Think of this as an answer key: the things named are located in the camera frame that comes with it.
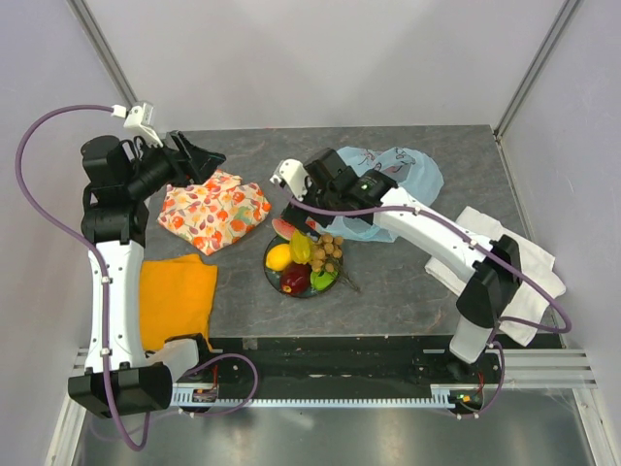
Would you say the fake watermelon slice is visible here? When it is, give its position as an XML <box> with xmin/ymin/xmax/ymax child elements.
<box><xmin>272</xmin><ymin>218</ymin><xmax>297</xmax><ymax>242</ymax></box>

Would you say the light blue plastic bag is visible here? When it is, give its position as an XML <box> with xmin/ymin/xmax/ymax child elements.
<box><xmin>307</xmin><ymin>147</ymin><xmax>443</xmax><ymax>243</ymax></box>

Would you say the purple cable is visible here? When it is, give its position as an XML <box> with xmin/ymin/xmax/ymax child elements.
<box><xmin>278</xmin><ymin>180</ymin><xmax>573</xmax><ymax>421</ymax></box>
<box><xmin>14</xmin><ymin>103</ymin><xmax>258</xmax><ymax>451</ymax></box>

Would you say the fake green kiwi slice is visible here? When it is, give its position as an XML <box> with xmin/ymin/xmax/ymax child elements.
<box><xmin>310</xmin><ymin>270</ymin><xmax>338</xmax><ymax>292</ymax></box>

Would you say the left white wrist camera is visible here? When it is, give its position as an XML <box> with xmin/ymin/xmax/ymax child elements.
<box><xmin>112</xmin><ymin>101</ymin><xmax>164</xmax><ymax>148</ymax></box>

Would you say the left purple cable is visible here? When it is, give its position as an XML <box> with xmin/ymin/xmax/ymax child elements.
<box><xmin>14</xmin><ymin>103</ymin><xmax>258</xmax><ymax>451</ymax></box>

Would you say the blue ceramic plate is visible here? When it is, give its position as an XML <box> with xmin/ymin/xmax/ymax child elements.
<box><xmin>263</xmin><ymin>236</ymin><xmax>333</xmax><ymax>298</ymax></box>

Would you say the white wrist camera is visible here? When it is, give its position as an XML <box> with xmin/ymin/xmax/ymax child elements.
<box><xmin>112</xmin><ymin>101</ymin><xmax>164</xmax><ymax>148</ymax></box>
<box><xmin>270</xmin><ymin>158</ymin><xmax>310</xmax><ymax>201</ymax></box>

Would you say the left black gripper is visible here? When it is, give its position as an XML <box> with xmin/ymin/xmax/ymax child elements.
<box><xmin>124</xmin><ymin>130</ymin><xmax>225</xmax><ymax>199</ymax></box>

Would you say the fake brown grape bunch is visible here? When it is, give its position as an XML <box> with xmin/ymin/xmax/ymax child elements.
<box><xmin>310</xmin><ymin>234</ymin><xmax>361</xmax><ymax>292</ymax></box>

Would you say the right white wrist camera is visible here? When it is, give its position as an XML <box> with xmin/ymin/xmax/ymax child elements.
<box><xmin>270</xmin><ymin>158</ymin><xmax>310</xmax><ymax>201</ymax></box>

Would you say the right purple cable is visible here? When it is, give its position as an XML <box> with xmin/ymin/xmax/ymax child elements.
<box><xmin>278</xmin><ymin>180</ymin><xmax>573</xmax><ymax>421</ymax></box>

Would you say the light blue cable duct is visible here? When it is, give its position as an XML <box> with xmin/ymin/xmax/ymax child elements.
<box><xmin>170</xmin><ymin>383</ymin><xmax>472</xmax><ymax>410</ymax></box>

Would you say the fake yellow star fruit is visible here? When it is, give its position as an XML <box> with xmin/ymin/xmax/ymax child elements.
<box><xmin>289</xmin><ymin>230</ymin><xmax>313</xmax><ymax>264</ymax></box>

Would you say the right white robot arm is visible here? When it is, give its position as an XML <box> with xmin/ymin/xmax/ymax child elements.
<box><xmin>271</xmin><ymin>149</ymin><xmax>522</xmax><ymax>383</ymax></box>

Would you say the floral orange cloth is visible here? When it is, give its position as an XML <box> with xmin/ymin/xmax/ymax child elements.
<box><xmin>157</xmin><ymin>170</ymin><xmax>272</xmax><ymax>255</ymax></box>

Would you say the fake red mango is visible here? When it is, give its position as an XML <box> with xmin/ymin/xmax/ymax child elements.
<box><xmin>279</xmin><ymin>262</ymin><xmax>311</xmax><ymax>295</ymax></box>

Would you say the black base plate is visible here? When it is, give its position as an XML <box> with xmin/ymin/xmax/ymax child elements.
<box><xmin>182</xmin><ymin>336</ymin><xmax>501</xmax><ymax>398</ymax></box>

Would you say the yellow fake lemon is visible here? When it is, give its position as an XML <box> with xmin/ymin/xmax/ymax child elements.
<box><xmin>265</xmin><ymin>243</ymin><xmax>292</xmax><ymax>272</ymax></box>

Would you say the white towel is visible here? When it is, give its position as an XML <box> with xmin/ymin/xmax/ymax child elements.
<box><xmin>425</xmin><ymin>206</ymin><xmax>566</xmax><ymax>352</ymax></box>

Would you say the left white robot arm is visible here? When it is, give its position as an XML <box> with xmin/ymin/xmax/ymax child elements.
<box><xmin>68</xmin><ymin>131</ymin><xmax>226</xmax><ymax>418</ymax></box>

